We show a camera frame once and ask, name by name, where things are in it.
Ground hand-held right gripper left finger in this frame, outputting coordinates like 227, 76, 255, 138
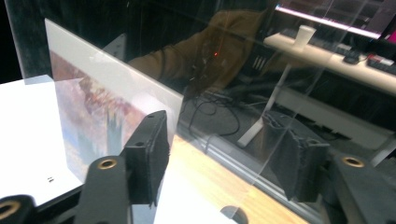
74, 109, 171, 224

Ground picture card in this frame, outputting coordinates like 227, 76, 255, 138
44, 18, 185, 185

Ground white paper cup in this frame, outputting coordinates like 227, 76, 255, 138
293, 24, 318, 51

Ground black floor cables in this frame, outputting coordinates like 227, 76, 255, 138
184, 91, 242, 138

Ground white metal desk frame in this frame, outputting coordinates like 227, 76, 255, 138
237, 30, 396, 166

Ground aluminium frame rail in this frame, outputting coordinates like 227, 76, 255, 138
175, 123, 325, 224

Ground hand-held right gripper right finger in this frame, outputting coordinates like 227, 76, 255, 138
262, 111, 396, 224

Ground computer monitor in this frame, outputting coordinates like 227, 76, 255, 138
275, 0, 396, 40

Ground white board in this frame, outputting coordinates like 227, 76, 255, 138
0, 74, 238, 224

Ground black computer mouse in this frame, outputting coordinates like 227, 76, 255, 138
342, 49, 362, 66

